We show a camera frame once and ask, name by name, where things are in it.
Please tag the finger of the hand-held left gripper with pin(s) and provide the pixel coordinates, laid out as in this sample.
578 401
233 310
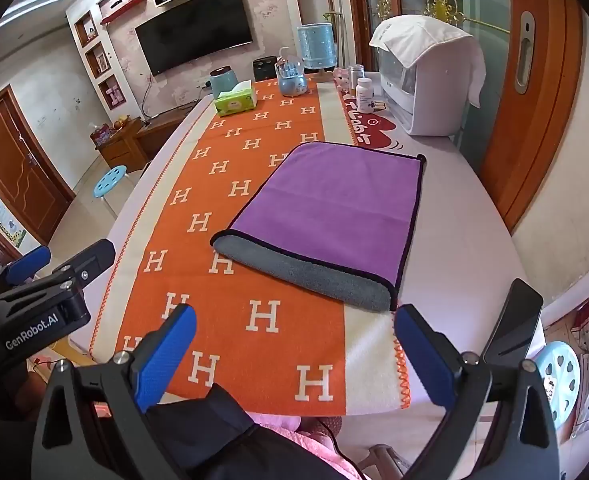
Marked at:
87 260
29 262

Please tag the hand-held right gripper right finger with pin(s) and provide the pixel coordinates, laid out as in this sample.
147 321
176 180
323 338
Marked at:
427 360

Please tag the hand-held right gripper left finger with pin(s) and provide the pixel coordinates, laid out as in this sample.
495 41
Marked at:
167 357

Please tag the purple and grey towel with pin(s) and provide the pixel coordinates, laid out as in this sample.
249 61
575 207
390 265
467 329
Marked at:
334 220

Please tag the blue plastic stool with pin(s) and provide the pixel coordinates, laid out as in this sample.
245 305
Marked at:
110 181
559 380

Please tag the dark jacket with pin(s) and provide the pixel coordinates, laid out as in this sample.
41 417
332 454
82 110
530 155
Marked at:
214 435

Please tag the orange patterned blanket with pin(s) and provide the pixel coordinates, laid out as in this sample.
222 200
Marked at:
234 260

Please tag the wooden tv cabinet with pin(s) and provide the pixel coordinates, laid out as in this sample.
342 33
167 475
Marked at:
127 142

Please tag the pink garment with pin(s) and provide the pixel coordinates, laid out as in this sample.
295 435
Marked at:
299 440

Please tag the green tissue box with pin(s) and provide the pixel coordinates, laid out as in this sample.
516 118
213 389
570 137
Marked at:
234 101

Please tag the teal kettle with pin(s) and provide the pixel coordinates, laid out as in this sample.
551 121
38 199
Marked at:
223 81

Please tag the white red printed tablecloth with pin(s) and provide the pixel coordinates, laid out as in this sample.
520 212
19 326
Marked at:
374 122

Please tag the black speaker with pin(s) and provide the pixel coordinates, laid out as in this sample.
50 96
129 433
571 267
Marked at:
266 68

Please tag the white countertop appliance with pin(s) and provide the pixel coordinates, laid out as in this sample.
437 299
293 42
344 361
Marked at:
424 95

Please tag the white pill bottle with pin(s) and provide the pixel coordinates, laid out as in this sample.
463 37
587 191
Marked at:
365 95

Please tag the blue snow globe ornament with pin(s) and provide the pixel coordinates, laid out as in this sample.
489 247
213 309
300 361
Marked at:
291 77

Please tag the wooden sliding door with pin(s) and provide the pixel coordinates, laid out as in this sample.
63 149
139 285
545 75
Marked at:
534 100

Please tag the clear glass jar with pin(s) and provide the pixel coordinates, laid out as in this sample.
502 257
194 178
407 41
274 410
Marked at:
356 76

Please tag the pink toy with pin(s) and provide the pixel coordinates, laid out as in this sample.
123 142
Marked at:
342 79

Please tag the blue cylindrical container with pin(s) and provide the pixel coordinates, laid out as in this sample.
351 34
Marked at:
316 45

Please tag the white cloth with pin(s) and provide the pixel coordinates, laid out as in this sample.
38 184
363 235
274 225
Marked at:
419 40

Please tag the red wall shelf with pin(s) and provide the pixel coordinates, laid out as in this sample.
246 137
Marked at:
122 9

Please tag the wall television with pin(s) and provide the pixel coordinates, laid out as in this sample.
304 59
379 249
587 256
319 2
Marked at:
194 30

